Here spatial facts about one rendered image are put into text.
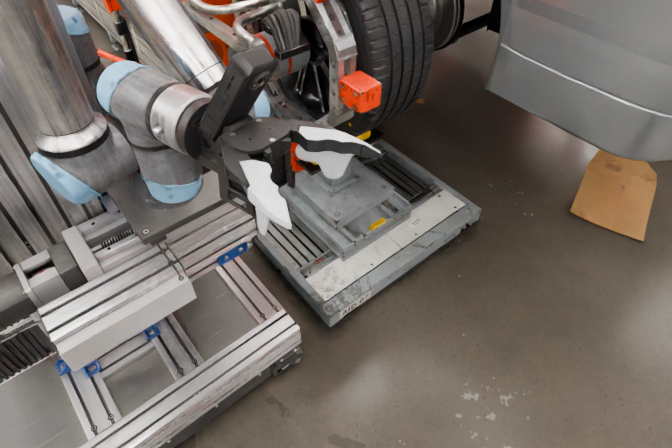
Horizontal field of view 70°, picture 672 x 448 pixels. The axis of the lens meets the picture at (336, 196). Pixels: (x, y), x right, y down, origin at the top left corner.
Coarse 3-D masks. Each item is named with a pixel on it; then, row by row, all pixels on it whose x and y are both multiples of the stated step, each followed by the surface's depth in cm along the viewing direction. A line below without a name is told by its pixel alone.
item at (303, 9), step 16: (336, 0) 126; (304, 16) 144; (304, 32) 154; (352, 32) 127; (320, 48) 152; (320, 64) 149; (288, 80) 169; (304, 80) 161; (320, 80) 154; (304, 96) 168; (320, 96) 158; (320, 112) 160
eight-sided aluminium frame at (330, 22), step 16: (240, 0) 151; (304, 0) 122; (320, 16) 120; (336, 16) 122; (256, 32) 161; (320, 32) 123; (336, 32) 125; (336, 48) 121; (352, 48) 123; (336, 64) 124; (352, 64) 127; (336, 80) 127; (272, 96) 165; (336, 96) 131; (272, 112) 167; (288, 112) 161; (304, 112) 161; (336, 112) 134; (352, 112) 138
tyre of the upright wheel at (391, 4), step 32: (352, 0) 121; (384, 0) 122; (416, 0) 128; (384, 32) 123; (416, 32) 129; (384, 64) 126; (416, 64) 135; (288, 96) 171; (384, 96) 134; (416, 96) 147; (352, 128) 147
